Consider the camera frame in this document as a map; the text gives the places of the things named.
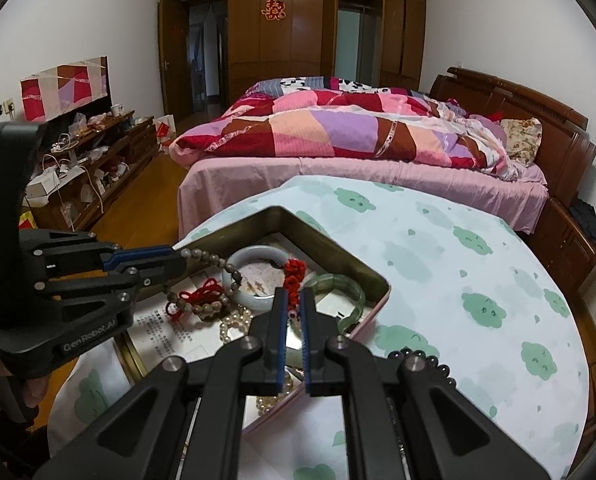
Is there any dark purple bead bracelet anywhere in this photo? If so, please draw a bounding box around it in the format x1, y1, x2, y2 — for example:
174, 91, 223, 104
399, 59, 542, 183
387, 348, 456, 386

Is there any red knot cord charm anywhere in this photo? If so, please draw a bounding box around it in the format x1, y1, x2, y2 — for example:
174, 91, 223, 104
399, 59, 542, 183
164, 278, 230, 322

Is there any brown wooden bead bracelet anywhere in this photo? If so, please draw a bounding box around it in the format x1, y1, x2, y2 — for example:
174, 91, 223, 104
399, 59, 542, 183
163, 246, 244, 321

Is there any pink metal tin box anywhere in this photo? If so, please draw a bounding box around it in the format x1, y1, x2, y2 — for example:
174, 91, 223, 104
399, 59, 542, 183
114, 205, 392, 436

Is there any white pearl bracelet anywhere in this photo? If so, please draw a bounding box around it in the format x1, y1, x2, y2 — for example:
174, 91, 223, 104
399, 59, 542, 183
219, 306, 295, 417

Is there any white jade bangle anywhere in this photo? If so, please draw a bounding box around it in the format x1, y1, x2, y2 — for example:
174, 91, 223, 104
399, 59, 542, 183
222, 245, 292, 312

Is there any red coral bead bracelet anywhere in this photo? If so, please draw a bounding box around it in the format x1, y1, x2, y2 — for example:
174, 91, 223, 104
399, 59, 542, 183
282, 257, 308, 321

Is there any green jade bangle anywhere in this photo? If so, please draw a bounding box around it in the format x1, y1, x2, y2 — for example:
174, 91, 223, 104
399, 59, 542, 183
302, 273, 366, 335

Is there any wooden tv cabinet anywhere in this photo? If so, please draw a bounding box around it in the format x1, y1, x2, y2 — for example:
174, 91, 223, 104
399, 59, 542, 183
24, 105, 158, 231

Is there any pink bed sheet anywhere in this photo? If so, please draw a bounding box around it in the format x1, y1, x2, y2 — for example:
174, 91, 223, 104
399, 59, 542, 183
178, 157, 548, 236

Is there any cloud pattern tablecloth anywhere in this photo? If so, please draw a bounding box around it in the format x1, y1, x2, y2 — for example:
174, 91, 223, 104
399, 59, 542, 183
48, 184, 589, 479

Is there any television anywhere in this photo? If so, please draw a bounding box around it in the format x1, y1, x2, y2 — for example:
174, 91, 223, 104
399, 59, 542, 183
20, 56, 109, 122

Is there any patchwork quilt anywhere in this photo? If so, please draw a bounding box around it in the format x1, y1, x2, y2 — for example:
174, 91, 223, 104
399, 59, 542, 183
169, 76, 518, 181

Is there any wooden bed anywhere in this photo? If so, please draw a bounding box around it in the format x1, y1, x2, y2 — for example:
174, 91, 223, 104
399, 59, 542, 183
430, 67, 596, 298

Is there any dark clothes pile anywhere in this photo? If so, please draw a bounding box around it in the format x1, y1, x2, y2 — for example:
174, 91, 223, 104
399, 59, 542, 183
569, 198, 596, 244

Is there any red double happiness decoration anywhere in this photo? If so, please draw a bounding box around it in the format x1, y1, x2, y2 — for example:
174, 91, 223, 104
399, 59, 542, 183
261, 0, 287, 22

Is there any floral pillow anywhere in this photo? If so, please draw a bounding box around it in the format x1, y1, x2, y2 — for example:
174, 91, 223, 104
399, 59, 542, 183
500, 118, 543, 167

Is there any wooden wardrobe wall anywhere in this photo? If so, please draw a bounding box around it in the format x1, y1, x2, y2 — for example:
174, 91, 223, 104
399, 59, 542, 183
158, 0, 426, 119

